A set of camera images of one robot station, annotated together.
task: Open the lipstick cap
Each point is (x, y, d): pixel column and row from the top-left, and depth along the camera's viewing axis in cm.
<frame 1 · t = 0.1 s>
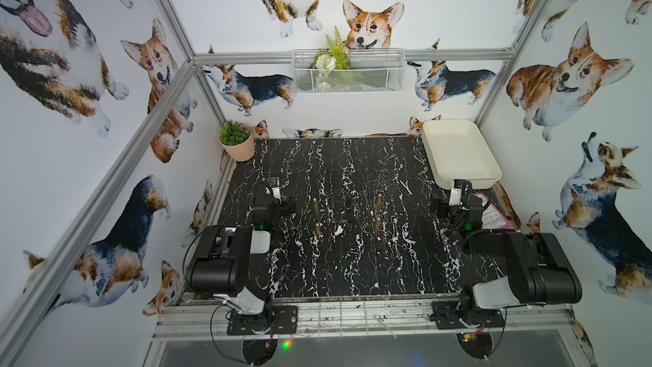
left hand: (282, 187, 95), fingers open
right hand: (443, 191, 93), fingers open
cream rectangular tray: (458, 149, 119), on the table
potted green plant: (237, 140, 105), point 13 cm above the table
gold lipstick upper left: (315, 206, 97), point 3 cm above the table
gold lipstick lower left: (317, 229, 92), point 2 cm above the table
gold lipstick upper right: (379, 202, 99), point 2 cm above the table
gold lipstick lower right: (378, 225, 94), on the table

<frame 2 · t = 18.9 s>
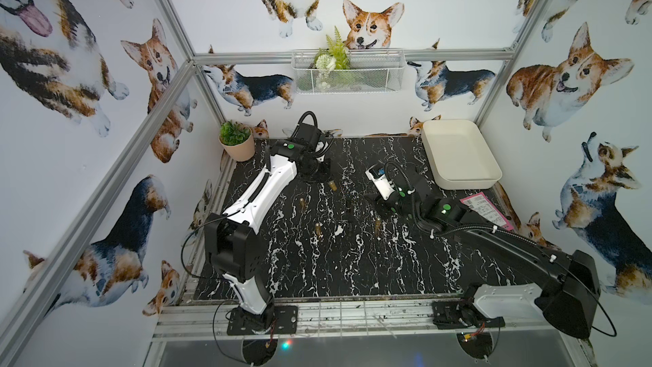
left hand: (336, 173, 83), fingers closed
right hand: (368, 191, 75), fingers open
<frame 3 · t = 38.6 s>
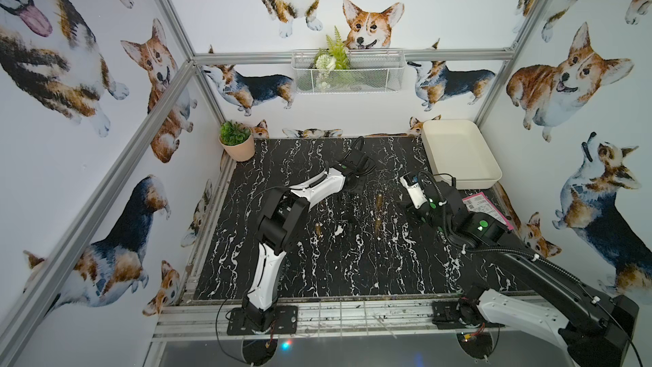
left hand: (360, 182, 98), fingers closed
right hand: (402, 198, 74), fingers open
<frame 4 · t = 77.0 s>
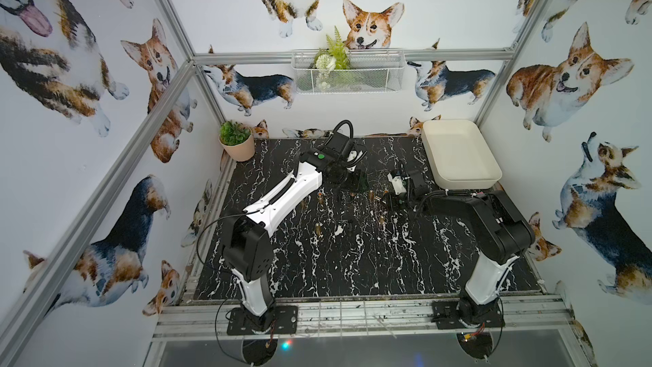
left hand: (367, 184, 81), fingers open
right hand: (384, 198, 98), fingers open
